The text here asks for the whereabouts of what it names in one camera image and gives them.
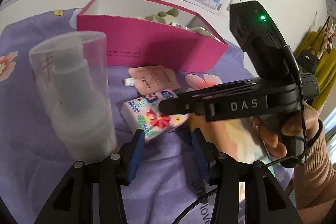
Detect floral tissue pack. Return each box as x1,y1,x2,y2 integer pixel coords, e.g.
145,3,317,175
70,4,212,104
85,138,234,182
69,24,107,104
121,89,188,143

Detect right hand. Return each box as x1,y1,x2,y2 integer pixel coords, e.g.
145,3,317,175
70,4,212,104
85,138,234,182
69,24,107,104
189,104,328,165

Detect beige knit sleeve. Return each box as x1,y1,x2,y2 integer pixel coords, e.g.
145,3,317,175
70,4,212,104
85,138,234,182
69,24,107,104
294,121,335,209

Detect yellow garment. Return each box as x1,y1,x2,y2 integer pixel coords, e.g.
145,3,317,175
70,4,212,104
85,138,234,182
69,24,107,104
294,31,335,113

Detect white packet in box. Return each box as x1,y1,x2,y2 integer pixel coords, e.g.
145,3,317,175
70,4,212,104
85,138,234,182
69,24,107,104
170,22,220,42

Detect purple floral cloth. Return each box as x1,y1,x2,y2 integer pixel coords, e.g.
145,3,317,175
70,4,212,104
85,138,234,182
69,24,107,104
0,7,295,224

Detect pink cosmetic pouch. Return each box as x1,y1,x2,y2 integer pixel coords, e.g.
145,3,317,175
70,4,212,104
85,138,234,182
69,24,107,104
123,65,181,96

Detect green plush turtle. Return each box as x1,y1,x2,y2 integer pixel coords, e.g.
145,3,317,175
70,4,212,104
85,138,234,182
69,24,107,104
145,8,179,24

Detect pink cardboard box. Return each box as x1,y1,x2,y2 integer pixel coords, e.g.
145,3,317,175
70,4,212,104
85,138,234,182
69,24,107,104
77,0,228,73

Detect clear spray bottle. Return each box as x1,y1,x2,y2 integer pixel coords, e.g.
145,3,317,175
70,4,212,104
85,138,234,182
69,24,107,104
29,31,117,164

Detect black cable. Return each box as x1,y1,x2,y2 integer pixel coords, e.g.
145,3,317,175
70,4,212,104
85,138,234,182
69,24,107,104
171,44,308,224

